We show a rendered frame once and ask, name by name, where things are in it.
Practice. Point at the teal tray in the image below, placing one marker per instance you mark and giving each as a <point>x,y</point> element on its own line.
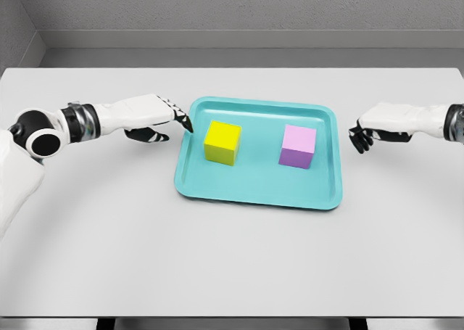
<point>259,152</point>

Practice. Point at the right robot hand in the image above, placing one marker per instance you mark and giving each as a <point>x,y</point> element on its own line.
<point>378,119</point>

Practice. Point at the pink purple cube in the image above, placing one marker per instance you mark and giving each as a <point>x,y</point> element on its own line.
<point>297,147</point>

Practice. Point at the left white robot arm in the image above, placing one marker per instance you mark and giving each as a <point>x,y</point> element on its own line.
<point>54,134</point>

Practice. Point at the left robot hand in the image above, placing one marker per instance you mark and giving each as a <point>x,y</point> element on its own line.
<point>146,112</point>

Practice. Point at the yellow cube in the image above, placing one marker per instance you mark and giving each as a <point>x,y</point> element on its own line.
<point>222,142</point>

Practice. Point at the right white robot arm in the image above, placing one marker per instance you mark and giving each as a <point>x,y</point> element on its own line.
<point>436,121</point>

